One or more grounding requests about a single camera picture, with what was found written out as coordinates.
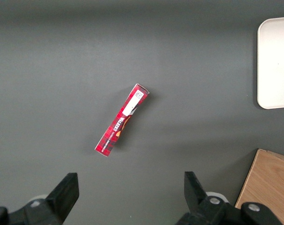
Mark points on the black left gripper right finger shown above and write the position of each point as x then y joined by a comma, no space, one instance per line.
198,206

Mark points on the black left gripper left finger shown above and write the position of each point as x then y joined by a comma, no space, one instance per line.
60,201

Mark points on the beige plastic tray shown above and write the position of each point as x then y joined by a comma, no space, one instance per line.
276,63

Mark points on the wooden drawer cabinet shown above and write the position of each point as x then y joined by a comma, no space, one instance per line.
268,180

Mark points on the red tartan cookie box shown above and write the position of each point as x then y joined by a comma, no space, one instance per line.
123,119

